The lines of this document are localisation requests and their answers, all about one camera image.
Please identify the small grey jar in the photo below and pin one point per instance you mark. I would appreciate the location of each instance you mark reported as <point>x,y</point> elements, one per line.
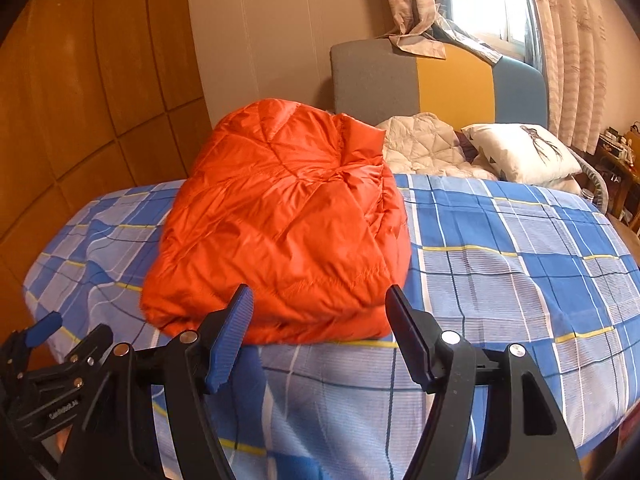
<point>586,195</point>

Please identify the window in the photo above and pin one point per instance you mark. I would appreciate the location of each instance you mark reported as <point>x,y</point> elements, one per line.
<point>485,0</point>

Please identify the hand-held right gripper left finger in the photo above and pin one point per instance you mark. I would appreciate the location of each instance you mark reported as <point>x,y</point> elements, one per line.
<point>230,340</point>

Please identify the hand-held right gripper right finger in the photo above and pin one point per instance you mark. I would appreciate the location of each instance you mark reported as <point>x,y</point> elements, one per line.
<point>407,335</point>

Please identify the orange quilted down jacket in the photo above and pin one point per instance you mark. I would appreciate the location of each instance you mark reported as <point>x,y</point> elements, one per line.
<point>275,210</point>

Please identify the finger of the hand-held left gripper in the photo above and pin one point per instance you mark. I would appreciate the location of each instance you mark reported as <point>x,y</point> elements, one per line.
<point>90,350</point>
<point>42,327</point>

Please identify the wooden wardrobe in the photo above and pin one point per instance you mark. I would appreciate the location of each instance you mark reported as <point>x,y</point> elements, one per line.
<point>100,85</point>

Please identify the beige patterned curtain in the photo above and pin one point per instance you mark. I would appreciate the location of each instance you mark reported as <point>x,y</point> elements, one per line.
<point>405,0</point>
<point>575,60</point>

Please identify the white printed pillow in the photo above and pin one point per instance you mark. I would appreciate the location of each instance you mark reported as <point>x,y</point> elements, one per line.
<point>520,150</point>

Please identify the cluttered wooden desk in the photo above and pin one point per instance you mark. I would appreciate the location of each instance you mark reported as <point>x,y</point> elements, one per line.
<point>620,170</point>

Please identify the grey yellow blue headboard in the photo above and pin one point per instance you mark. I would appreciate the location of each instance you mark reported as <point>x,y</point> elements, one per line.
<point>365,80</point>

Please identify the grey bed guard rail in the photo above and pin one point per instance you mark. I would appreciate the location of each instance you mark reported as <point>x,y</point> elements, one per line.
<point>597,185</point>

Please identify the bed with blue plaid sheet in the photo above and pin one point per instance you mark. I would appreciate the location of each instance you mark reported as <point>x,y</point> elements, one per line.
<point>500,285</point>

